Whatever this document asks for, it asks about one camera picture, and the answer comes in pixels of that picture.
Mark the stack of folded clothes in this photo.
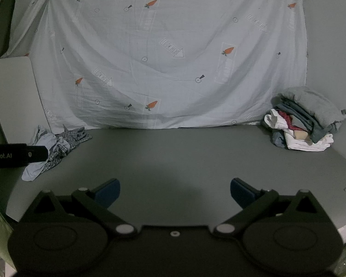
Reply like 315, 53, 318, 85
262, 87, 346, 152

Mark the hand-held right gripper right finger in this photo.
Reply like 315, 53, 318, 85
214, 178, 333, 239

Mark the light blue t-shirt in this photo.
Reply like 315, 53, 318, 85
21, 125, 73, 182

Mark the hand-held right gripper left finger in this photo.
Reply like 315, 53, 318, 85
20, 178, 137, 238

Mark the white shirt with carrot print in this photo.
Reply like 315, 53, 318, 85
6, 0, 310, 130

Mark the checked shirt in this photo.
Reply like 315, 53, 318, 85
42, 125, 93, 174

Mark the white rounded board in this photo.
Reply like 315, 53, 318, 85
0, 56, 44, 145

